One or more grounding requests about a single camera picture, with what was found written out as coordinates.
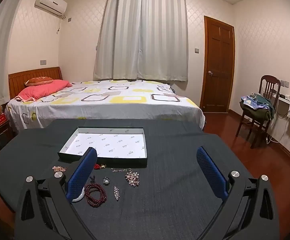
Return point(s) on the pile of clothes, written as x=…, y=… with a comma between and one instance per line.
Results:
x=254, y=107

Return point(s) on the wooden nightstand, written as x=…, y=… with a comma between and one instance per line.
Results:
x=0, y=136

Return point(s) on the wooden chair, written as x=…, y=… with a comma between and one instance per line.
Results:
x=268, y=85

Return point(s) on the brown embroidered pillow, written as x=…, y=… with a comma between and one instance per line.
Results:
x=38, y=80

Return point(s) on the wooden headboard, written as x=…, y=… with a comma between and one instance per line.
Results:
x=22, y=76

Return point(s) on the wall switch beside door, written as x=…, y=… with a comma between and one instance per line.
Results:
x=196, y=50

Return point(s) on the white air conditioner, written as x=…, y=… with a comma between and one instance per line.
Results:
x=50, y=3

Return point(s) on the dark table cloth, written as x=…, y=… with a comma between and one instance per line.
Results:
x=160, y=192

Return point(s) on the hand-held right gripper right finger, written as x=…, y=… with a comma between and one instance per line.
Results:
x=211, y=175

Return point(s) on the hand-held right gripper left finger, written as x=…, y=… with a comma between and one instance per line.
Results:
x=82, y=173

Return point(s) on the white bangle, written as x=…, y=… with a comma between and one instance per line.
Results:
x=78, y=199

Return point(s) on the wall outlet above headboard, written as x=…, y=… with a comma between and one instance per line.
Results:
x=43, y=62

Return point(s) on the pink pillow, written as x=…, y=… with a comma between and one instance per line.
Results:
x=45, y=88

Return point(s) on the silver rhinestone brooch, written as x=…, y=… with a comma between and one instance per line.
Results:
x=116, y=192

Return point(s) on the pale striped curtain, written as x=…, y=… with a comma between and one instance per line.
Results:
x=120, y=30
x=165, y=30

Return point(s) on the wall outlets behind chair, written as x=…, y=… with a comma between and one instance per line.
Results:
x=284, y=83

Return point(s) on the pearl flower brooch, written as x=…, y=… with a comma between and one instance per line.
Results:
x=132, y=179

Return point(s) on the shallow white-lined box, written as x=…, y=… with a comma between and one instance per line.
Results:
x=110, y=145

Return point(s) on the bed with patterned sheet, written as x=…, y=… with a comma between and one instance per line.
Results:
x=110, y=105

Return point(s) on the wooden door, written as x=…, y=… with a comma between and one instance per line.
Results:
x=217, y=55

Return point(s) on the red and gold ornament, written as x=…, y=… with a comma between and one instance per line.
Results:
x=98, y=166

